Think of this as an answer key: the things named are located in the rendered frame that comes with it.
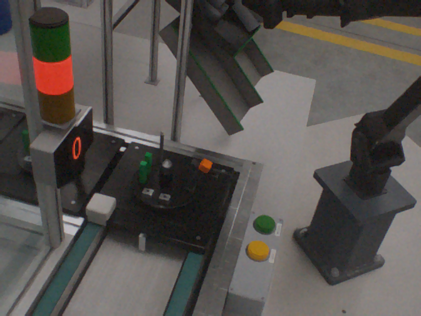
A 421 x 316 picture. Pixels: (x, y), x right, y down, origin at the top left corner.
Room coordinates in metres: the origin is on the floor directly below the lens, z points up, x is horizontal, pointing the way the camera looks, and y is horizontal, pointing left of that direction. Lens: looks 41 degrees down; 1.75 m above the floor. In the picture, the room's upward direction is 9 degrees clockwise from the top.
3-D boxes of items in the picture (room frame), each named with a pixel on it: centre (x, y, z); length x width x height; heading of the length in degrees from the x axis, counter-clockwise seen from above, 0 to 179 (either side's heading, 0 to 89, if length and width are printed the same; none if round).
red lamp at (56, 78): (0.61, 0.23, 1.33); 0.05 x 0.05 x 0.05
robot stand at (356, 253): (0.78, -0.31, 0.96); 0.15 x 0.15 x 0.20; 32
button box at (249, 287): (0.66, -0.12, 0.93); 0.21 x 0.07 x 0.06; 171
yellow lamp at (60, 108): (0.61, 0.23, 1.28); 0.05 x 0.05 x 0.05
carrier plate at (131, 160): (0.78, 0.08, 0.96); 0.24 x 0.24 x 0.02; 81
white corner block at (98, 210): (0.70, 0.20, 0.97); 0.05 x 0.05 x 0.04; 81
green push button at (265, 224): (0.73, -0.13, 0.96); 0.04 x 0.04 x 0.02
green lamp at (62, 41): (0.61, 0.23, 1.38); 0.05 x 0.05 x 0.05
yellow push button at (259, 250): (0.66, -0.12, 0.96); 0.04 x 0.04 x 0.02
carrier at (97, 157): (0.82, 0.33, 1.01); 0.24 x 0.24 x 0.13; 81
